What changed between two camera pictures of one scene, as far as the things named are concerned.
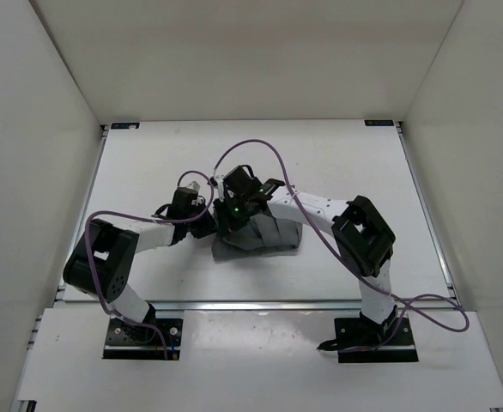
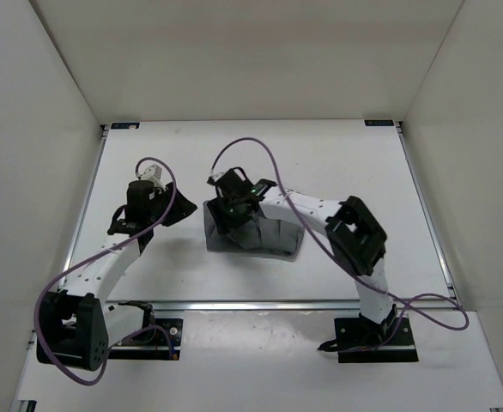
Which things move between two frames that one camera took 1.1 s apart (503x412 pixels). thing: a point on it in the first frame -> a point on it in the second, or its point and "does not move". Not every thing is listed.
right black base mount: (356, 344) does not move
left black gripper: (209, 228) -> (183, 207)
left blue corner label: (125, 125) does not move
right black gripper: (225, 222) does not move
